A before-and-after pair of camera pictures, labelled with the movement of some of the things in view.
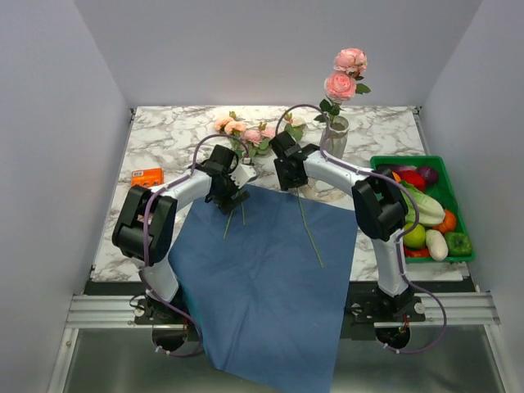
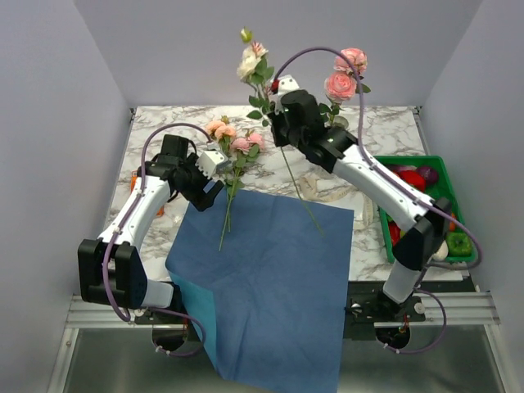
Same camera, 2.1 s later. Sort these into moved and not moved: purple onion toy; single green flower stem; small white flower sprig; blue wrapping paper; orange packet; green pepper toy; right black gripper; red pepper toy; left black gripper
Moved: orange packet; small white flower sprig; left black gripper; right black gripper
Not moved: red pepper toy; purple onion toy; single green flower stem; green pepper toy; blue wrapping paper
